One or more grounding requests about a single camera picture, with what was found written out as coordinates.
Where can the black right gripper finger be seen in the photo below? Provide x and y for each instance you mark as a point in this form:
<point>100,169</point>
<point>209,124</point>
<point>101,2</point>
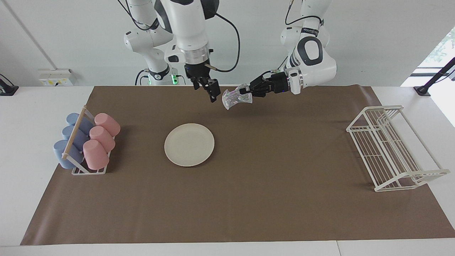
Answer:
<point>196,85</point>
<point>214,90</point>

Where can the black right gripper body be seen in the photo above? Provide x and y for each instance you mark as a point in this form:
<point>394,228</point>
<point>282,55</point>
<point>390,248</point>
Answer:
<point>197,73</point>

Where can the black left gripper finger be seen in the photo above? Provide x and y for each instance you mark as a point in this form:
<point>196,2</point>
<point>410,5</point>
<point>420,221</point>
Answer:
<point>249,94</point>
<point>246,89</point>

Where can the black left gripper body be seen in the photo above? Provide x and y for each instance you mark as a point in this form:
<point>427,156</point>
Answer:
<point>265,85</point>

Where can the silver mesh sponge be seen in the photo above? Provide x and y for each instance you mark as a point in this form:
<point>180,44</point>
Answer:
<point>231,97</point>

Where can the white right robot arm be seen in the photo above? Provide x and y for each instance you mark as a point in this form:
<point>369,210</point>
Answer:
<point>188,25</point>

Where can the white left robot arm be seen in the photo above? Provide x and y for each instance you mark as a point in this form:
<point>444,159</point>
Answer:
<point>320,67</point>

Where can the cream round plate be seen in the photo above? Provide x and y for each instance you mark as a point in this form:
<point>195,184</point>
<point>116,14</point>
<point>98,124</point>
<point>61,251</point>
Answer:
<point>189,145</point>

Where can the brown table mat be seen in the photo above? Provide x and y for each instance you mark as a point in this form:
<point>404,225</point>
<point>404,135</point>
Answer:
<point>266,177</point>

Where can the pink plastic cup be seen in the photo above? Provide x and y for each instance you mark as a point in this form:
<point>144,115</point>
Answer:
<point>96,156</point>
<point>103,138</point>
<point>108,123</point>

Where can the blue plastic cup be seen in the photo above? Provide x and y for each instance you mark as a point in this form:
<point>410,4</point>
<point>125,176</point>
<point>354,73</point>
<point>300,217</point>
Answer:
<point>71,134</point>
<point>64,156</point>
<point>76,119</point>

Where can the cup rack with wooden rod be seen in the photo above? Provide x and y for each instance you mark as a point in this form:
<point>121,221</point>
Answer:
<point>75,131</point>

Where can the white wall outlet box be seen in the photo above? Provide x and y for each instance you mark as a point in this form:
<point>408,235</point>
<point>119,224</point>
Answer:
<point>57,77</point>

